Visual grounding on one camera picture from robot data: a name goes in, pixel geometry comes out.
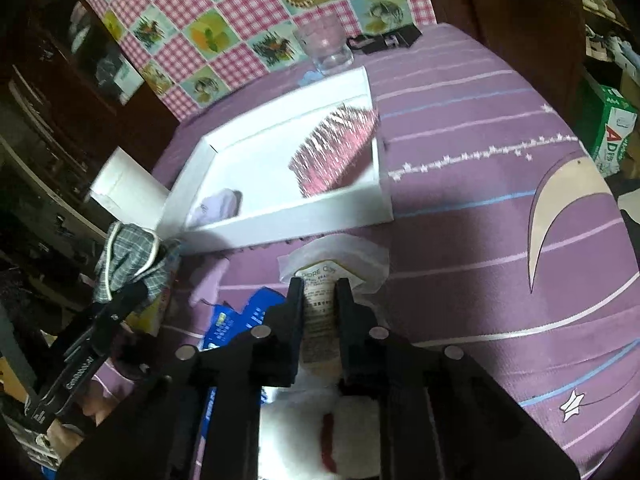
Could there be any purple striped bedsheet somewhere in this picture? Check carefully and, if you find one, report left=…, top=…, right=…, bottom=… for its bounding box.
left=95, top=22, right=640, bottom=480

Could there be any clear drinking glass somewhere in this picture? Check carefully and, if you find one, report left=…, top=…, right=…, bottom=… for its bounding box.
left=292, top=15, right=355, bottom=76

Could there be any pink sequined pouch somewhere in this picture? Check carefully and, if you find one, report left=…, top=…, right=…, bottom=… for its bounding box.
left=287, top=102, right=381, bottom=198

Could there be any grey plaid cloth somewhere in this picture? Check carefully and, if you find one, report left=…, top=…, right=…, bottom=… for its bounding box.
left=92, top=222, right=182, bottom=305

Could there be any pink checkered printed cloth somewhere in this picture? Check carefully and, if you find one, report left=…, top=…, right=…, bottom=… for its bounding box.
left=84, top=0, right=437, bottom=122

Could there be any clear white label packet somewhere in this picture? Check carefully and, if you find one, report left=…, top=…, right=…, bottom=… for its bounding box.
left=277, top=235, right=391, bottom=378

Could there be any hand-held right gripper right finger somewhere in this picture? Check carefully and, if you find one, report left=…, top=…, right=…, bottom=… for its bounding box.
left=335, top=278, right=582, bottom=480

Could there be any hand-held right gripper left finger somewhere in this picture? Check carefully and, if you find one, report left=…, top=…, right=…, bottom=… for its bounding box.
left=60, top=277, right=306, bottom=480

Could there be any white plush toy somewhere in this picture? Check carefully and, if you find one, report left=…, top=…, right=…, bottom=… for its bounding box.
left=257, top=385, right=382, bottom=480

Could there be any yellow printed packet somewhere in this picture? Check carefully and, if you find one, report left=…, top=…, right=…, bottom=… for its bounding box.
left=124, top=260, right=177, bottom=337

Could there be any green cardboard box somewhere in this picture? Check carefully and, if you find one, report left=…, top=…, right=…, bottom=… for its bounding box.
left=579, top=85, right=639, bottom=177

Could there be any blue printed packet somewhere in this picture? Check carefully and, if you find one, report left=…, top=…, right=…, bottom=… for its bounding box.
left=199, top=287, right=292, bottom=436

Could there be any lilac sock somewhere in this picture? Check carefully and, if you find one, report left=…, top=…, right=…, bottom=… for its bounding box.
left=189, top=259, right=227, bottom=308
left=189, top=188, right=244, bottom=228

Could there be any white shallow tray box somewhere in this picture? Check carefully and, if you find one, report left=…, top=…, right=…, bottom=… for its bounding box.
left=159, top=66, right=395, bottom=253

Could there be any dark wooden cabinet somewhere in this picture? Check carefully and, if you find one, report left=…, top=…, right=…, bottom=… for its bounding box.
left=0, top=0, right=178, bottom=311

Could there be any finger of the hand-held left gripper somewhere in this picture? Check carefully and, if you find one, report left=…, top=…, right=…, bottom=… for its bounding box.
left=91, top=282, right=152, bottom=336

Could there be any white box lid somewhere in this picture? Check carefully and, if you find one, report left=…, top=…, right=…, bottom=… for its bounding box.
left=89, top=147, right=171, bottom=241

